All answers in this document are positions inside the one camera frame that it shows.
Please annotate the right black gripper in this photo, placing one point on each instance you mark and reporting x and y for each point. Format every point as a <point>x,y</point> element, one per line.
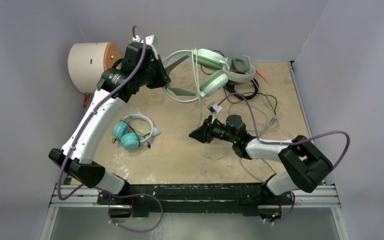
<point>204,133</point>

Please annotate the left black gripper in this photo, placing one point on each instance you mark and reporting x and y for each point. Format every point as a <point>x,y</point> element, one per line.
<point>163,79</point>

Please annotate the black headphones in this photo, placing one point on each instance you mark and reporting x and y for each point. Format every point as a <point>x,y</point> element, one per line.
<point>230,88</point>

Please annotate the teal cat-ear headphones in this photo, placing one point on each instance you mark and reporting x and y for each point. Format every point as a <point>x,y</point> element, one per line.
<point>154,131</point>

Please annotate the mint green headphones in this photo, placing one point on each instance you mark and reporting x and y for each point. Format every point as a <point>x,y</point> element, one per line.
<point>203,89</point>

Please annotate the white grey headphones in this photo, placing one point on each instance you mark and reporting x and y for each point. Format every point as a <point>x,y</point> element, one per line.
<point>239,69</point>

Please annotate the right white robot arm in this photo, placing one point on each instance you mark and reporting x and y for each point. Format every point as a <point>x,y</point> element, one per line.
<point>305,165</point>

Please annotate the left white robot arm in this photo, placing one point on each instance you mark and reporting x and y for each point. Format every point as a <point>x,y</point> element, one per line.
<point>140,66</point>

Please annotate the white cylinder drum orange lid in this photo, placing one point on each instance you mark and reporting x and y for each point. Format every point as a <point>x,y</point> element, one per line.
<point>87,61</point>

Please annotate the red clamp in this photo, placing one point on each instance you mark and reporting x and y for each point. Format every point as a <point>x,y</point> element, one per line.
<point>85,102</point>

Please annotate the orange pencil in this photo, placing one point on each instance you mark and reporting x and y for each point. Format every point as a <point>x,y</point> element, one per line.
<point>263,77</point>

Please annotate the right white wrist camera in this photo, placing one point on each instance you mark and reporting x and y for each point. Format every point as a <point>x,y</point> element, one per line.
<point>214,108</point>

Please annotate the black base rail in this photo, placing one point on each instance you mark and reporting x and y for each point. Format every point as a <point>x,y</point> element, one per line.
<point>249,199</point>

